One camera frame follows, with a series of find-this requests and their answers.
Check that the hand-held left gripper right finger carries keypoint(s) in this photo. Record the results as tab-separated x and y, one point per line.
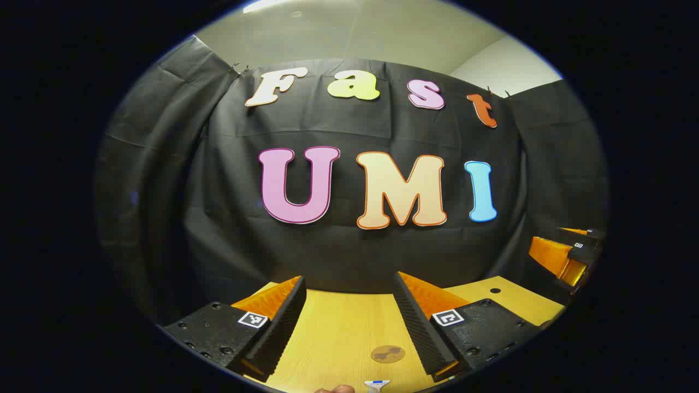
418	327

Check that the round cork coaster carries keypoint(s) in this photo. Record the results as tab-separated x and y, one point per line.
387	353

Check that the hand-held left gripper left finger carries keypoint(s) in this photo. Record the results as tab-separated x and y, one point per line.
284	322

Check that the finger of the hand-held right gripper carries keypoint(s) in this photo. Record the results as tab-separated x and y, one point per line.
587	233
551	256

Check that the wooden desktop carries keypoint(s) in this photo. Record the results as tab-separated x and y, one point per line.
344	327

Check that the white toothpaste tube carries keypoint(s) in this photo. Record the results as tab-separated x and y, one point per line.
377	385

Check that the black backdrop cloth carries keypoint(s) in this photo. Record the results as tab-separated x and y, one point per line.
327	245

